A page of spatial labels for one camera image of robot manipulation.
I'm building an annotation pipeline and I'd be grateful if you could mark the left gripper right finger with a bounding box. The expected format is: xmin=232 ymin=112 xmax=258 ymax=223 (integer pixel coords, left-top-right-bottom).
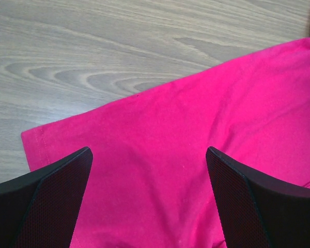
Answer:
xmin=206 ymin=147 xmax=310 ymax=247

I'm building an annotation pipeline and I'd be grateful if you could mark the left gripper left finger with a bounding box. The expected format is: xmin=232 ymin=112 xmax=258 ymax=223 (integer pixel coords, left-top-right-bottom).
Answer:
xmin=0 ymin=147 xmax=93 ymax=247

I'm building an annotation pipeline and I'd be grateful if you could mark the magenta t shirt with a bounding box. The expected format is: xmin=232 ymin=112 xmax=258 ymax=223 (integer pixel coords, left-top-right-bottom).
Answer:
xmin=21 ymin=38 xmax=310 ymax=247

